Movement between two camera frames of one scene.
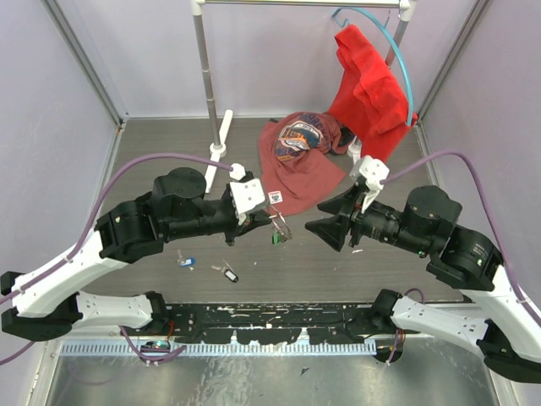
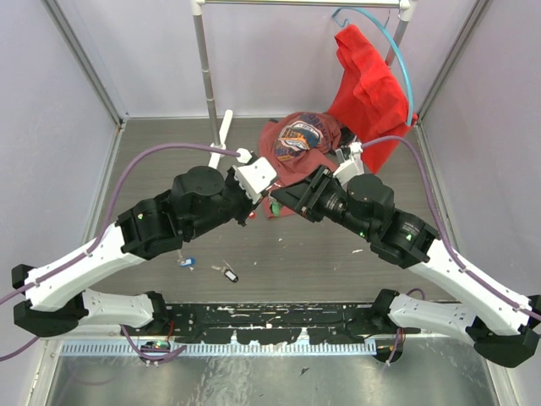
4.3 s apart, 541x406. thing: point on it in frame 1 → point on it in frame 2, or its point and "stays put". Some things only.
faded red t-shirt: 297,169 stays put
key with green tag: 275,238 → 275,209
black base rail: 262,324 stays put
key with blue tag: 185,261 stays put
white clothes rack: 220,124 stays put
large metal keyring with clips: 280,225 → 270,200
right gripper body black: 352,216 → 323,183
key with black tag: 227,271 stays put
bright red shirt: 369,99 stays put
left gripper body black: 232,227 → 239,204
